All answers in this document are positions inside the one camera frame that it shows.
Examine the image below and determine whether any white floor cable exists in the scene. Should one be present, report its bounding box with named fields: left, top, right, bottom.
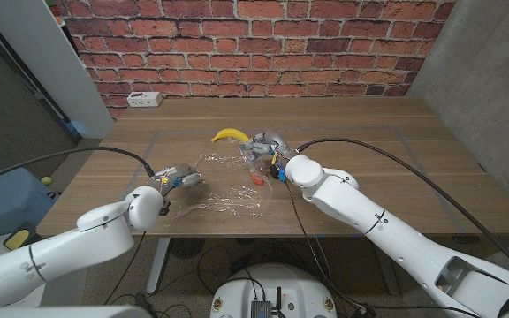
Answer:
left=315, top=237, right=366, bottom=311

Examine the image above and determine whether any black pedal with yellow pads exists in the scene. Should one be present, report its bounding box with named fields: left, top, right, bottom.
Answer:
left=3, top=222, right=39, bottom=251

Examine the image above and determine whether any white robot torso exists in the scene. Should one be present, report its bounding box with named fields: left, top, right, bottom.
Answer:
left=209, top=262, right=338, bottom=318

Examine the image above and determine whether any white cabinet panel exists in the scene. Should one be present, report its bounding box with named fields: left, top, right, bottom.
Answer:
left=0, top=0, right=115, bottom=140

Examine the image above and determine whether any grey table leg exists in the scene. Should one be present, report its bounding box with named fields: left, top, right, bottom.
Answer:
left=377, top=264, right=400, bottom=296

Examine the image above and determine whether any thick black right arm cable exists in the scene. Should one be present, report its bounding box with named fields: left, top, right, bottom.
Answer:
left=297, top=138, right=509, bottom=287

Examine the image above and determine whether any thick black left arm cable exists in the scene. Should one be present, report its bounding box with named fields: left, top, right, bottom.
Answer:
left=0, top=146, right=156, bottom=189

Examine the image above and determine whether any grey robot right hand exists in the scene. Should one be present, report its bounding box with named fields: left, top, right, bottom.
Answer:
left=239, top=129, right=302, bottom=167

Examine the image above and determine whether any white power strip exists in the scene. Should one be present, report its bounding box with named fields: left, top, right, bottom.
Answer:
left=126, top=91, right=163, bottom=109

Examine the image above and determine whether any thin black right hand cable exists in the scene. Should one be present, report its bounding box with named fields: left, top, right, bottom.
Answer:
left=283, top=179, right=370, bottom=310

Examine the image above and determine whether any white table leg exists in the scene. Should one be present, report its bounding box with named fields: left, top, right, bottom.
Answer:
left=146, top=237, right=171, bottom=294

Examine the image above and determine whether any black round floor fan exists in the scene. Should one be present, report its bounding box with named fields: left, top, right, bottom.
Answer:
left=169, top=238, right=206, bottom=260

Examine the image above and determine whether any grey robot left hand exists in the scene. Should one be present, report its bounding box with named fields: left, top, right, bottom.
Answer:
left=148, top=162, right=203, bottom=198

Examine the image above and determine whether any printed brick wall backdrop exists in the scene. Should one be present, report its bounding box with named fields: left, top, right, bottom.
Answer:
left=55, top=0, right=457, bottom=120

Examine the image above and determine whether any thin black hand cable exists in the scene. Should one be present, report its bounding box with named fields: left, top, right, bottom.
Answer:
left=283, top=179, right=370, bottom=310
left=103, top=230, right=148, bottom=306

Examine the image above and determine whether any yellow toy banana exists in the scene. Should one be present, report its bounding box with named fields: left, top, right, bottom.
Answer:
left=210, top=127, right=251, bottom=145

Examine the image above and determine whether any blue plastic bin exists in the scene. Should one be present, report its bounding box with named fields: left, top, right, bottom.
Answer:
left=0, top=166, right=57, bottom=242

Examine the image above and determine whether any clear plastic wrap sheet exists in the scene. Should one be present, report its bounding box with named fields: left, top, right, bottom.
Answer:
left=172, top=145, right=282, bottom=220

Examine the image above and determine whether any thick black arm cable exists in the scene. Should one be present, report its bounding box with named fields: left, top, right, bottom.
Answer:
left=0, top=146, right=156, bottom=189
left=297, top=138, right=509, bottom=287

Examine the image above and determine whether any thin black left hand cable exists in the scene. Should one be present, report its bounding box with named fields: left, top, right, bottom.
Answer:
left=103, top=230, right=148, bottom=306

